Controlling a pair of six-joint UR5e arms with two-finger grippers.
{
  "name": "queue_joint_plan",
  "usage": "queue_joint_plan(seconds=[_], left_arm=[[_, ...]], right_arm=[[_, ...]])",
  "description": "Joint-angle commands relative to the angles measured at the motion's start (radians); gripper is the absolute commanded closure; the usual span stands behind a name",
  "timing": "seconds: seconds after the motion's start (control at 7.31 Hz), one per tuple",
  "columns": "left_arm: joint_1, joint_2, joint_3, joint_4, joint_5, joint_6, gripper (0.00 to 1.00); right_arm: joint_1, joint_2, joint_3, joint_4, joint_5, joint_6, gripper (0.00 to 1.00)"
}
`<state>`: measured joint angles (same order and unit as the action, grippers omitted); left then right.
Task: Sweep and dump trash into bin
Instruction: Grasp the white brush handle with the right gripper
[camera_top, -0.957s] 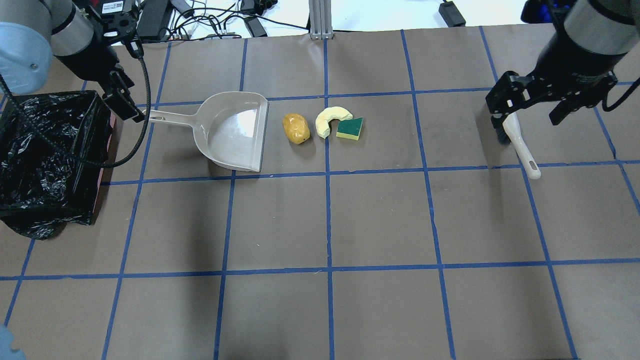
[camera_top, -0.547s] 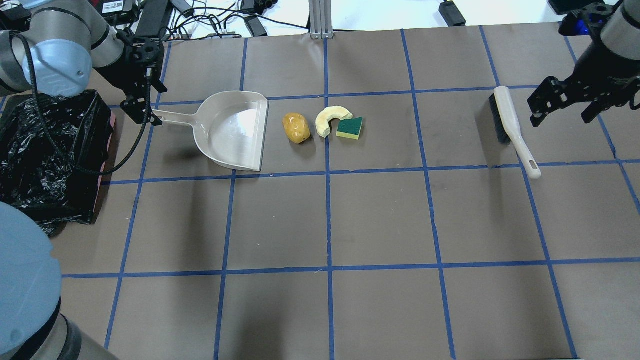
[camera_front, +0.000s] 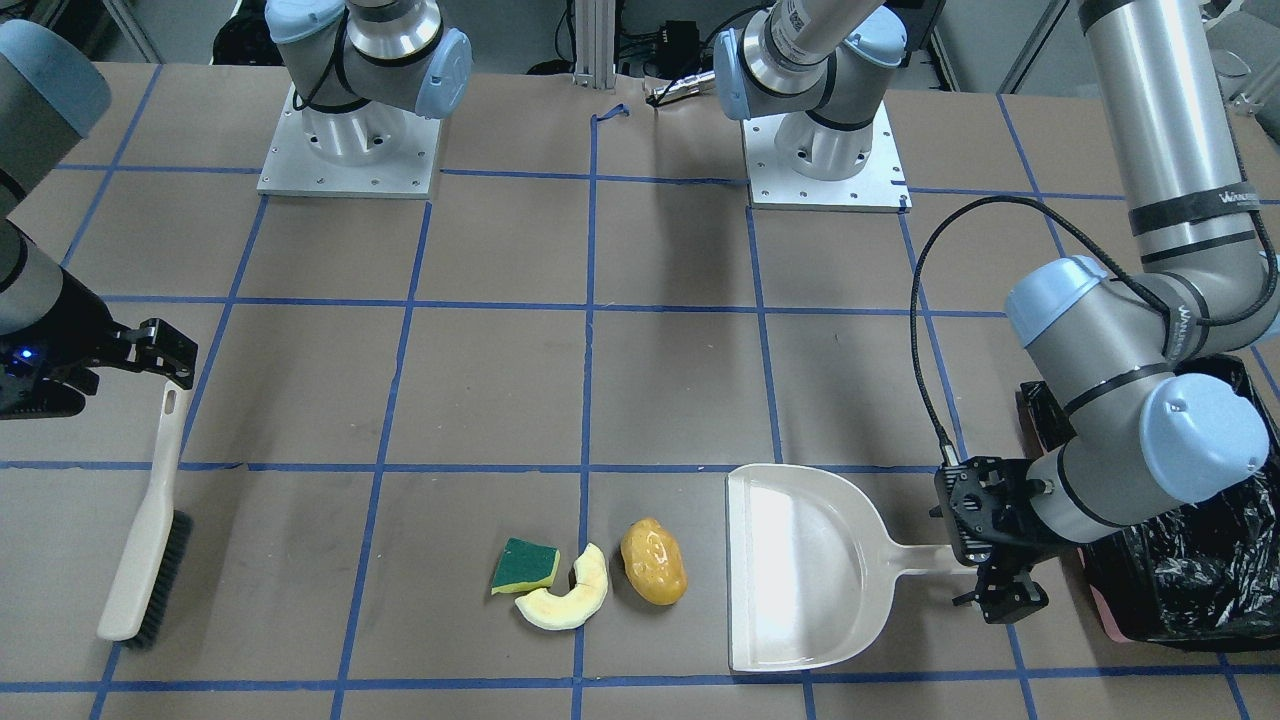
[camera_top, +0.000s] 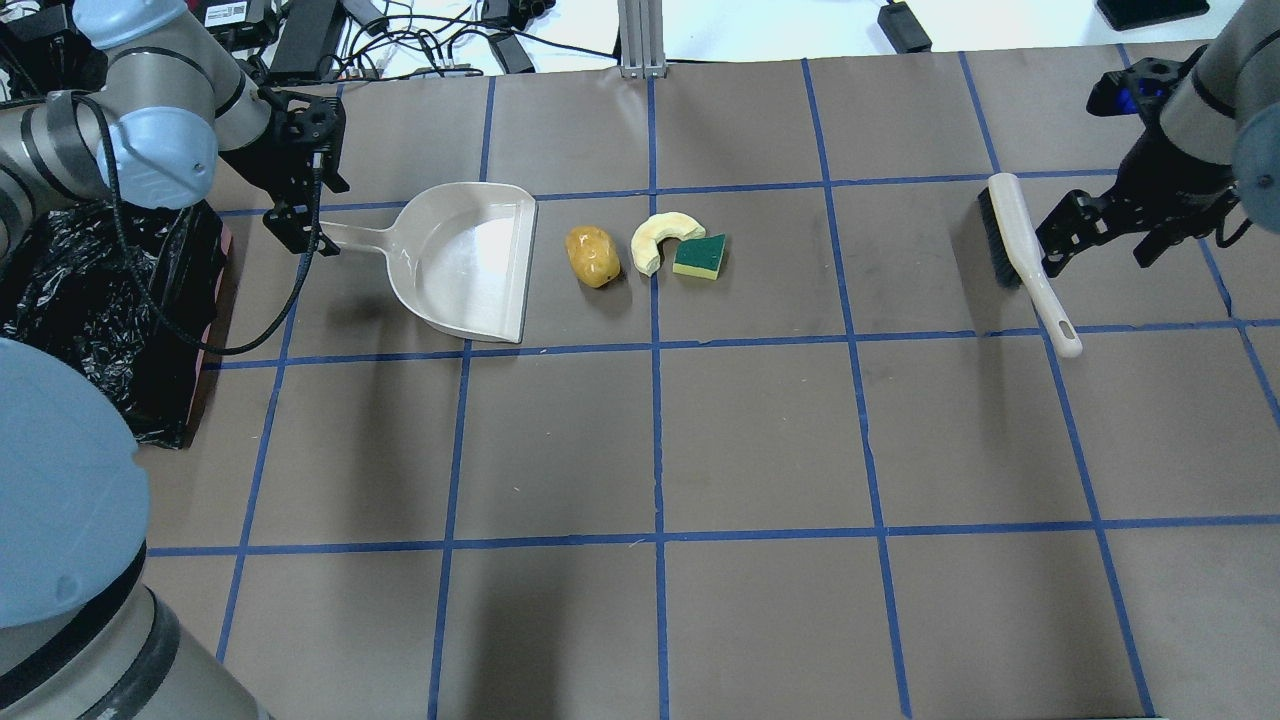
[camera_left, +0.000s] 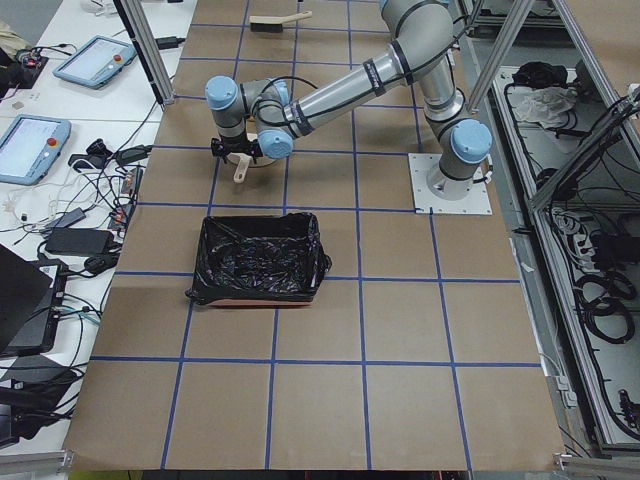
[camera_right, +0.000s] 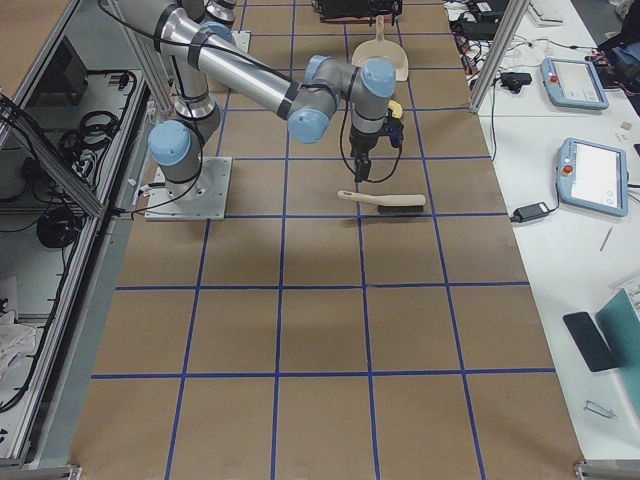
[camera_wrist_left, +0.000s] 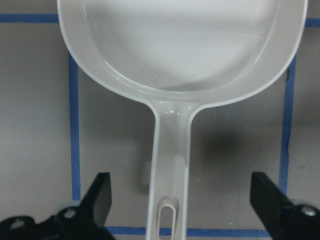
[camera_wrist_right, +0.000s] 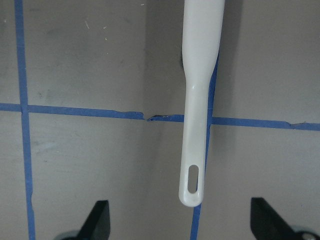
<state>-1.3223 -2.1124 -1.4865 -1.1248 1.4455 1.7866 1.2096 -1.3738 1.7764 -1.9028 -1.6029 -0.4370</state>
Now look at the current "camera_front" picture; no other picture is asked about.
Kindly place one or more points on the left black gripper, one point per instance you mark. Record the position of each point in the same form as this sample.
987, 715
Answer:
1012, 588

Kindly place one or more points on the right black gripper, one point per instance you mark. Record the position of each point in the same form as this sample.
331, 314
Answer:
72, 335

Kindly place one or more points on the cream plastic dustpan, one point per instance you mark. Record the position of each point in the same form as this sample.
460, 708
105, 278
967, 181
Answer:
812, 569

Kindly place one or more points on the cream hand brush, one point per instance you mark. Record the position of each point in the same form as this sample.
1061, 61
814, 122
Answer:
157, 541

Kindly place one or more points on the yellow potato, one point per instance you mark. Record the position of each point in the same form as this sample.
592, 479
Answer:
653, 562

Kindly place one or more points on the green yellow sponge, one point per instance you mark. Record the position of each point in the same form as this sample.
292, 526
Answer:
524, 566

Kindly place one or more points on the pale melon slice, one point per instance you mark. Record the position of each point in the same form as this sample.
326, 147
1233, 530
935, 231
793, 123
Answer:
556, 612

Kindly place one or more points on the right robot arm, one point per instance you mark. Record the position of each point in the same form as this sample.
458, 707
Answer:
371, 83

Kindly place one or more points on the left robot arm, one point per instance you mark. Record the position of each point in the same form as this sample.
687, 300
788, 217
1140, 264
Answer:
1209, 270

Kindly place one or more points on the black lined trash bin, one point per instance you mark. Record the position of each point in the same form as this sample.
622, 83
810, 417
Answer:
1190, 560

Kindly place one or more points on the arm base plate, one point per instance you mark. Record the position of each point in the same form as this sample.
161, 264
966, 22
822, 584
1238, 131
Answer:
375, 152
795, 163

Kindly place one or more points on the aluminium frame post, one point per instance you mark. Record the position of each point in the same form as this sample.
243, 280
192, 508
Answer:
594, 36

